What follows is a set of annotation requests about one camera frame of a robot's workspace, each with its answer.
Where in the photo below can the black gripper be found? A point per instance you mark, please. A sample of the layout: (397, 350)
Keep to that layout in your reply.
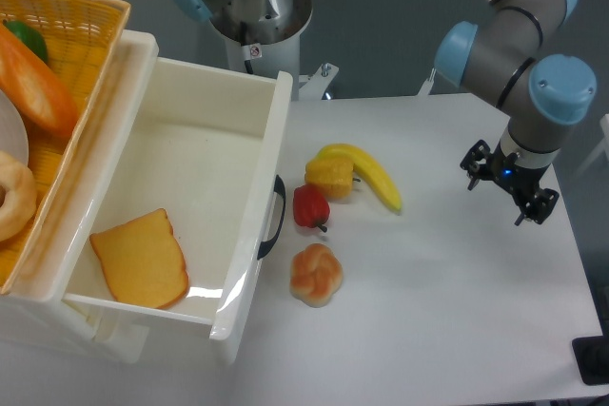
(523, 184)

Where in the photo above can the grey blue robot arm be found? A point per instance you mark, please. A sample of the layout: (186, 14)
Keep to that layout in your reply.
(543, 98)

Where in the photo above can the white drawer cabinet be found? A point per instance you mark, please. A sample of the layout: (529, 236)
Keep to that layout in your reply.
(59, 299)

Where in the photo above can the yellow banana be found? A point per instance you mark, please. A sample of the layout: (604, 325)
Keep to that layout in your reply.
(368, 169)

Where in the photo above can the yellow bell pepper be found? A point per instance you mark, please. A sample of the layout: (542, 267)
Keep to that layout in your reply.
(333, 176)

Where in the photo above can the black device at edge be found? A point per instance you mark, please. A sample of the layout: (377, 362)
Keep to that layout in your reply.
(591, 355)

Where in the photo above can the red bell pepper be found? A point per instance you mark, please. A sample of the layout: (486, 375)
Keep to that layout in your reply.
(310, 208)

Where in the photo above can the knotted bread roll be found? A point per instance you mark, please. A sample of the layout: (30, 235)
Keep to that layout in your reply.
(315, 275)

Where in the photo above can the toast bread slice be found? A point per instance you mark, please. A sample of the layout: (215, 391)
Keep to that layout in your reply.
(142, 262)

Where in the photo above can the yellow woven basket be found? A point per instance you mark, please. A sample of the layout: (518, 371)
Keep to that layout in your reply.
(82, 36)

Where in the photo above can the orange baguette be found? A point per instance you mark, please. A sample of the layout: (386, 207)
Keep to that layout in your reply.
(35, 89)

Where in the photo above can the beige bagel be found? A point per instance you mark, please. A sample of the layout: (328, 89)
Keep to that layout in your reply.
(19, 203)

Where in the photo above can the white plate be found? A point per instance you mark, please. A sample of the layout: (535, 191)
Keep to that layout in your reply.
(14, 137)

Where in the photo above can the green pepper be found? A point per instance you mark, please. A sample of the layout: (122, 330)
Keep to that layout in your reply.
(30, 37)

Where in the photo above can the white chair frame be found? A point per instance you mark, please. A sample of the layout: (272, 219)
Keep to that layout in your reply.
(600, 149)

